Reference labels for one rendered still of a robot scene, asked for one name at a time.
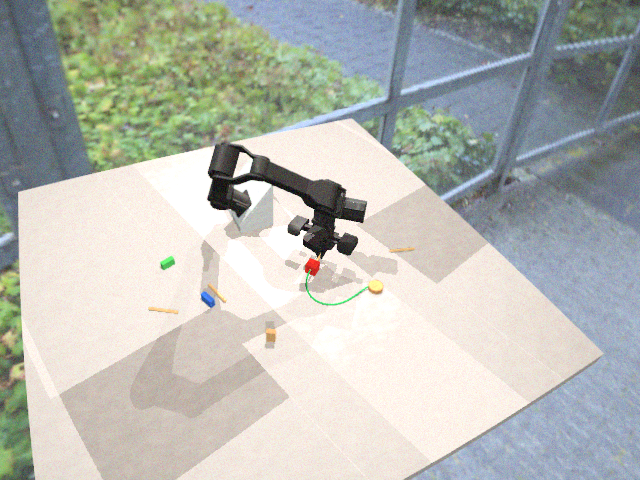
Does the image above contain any small green block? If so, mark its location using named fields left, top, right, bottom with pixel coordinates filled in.
left=160, top=256, right=175, bottom=270

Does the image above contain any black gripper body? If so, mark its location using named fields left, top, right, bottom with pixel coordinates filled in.
left=287, top=215, right=358, bottom=256

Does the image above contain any red block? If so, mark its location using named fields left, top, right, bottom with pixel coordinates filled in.
left=305, top=258, right=320, bottom=276

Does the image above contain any orange round disc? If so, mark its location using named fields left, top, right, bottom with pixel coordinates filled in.
left=368, top=280, right=384, bottom=294

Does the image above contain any small blue block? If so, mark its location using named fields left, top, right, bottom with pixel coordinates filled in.
left=201, top=291, right=215, bottom=308

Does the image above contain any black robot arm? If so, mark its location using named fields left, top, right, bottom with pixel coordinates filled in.
left=206, top=143, right=367, bottom=253

